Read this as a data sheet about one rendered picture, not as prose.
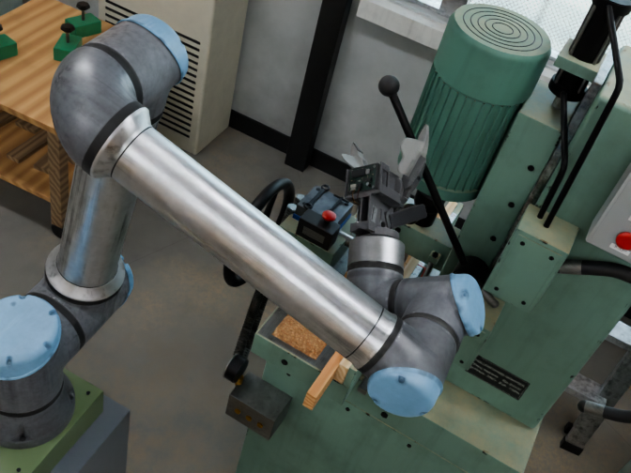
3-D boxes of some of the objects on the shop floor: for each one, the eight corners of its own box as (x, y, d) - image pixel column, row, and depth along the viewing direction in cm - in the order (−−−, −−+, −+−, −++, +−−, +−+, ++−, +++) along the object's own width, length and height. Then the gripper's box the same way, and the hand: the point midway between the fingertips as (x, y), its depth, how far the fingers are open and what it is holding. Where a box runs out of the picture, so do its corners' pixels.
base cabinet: (300, 393, 241) (353, 243, 193) (458, 488, 228) (558, 354, 180) (224, 501, 209) (265, 354, 161) (403, 618, 197) (505, 496, 148)
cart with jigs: (48, 106, 319) (41, -34, 276) (161, 158, 310) (172, 22, 267) (-68, 185, 272) (-98, 31, 228) (62, 249, 263) (56, 101, 220)
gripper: (412, 222, 109) (419, 103, 115) (310, 239, 121) (320, 131, 127) (441, 239, 115) (446, 126, 121) (341, 253, 127) (349, 150, 133)
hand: (391, 134), depth 126 cm, fingers open, 14 cm apart
